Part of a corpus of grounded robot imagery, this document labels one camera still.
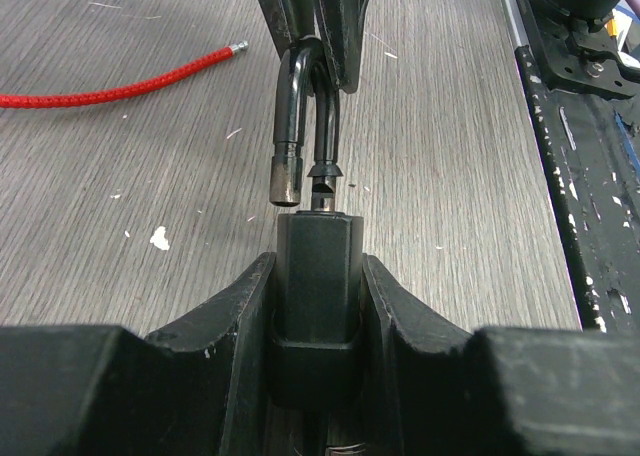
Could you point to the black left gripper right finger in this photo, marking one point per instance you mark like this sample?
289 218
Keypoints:
435 389

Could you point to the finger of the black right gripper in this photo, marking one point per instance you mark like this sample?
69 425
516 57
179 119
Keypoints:
291 24
341 26

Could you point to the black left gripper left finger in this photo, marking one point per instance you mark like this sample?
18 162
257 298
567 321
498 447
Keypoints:
193 387

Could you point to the black padlock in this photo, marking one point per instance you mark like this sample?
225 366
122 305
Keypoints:
315 329

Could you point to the red cable seal lock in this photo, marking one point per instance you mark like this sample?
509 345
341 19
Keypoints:
38 102

